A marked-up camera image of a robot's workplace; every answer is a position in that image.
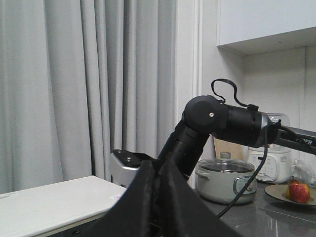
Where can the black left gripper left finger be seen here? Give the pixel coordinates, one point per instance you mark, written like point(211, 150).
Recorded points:
point(131, 216)

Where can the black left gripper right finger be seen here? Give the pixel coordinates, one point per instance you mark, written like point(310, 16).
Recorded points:
point(183, 214)

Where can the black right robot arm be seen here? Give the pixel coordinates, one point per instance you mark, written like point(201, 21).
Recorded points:
point(206, 116)

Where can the white Toshiba toaster oven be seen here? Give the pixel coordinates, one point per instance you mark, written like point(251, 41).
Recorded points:
point(47, 210)

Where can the grey pot with glass lid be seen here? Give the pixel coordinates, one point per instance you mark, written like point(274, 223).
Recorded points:
point(221, 179)

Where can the wooden cutting board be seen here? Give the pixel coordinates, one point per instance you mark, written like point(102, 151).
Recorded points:
point(237, 151)

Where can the dark round plate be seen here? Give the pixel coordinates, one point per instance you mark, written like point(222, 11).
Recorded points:
point(278, 191)

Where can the white rice cooker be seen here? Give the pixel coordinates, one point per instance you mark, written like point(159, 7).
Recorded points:
point(277, 167)

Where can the red apple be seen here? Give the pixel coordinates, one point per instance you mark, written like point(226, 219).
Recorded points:
point(298, 192)

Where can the clear plastic bag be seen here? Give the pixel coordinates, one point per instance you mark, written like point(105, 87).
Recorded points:
point(304, 173)

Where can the grey curtain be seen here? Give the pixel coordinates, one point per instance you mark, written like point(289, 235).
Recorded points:
point(79, 79)

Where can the white wall cabinet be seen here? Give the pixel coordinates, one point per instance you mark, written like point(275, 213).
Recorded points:
point(248, 27)

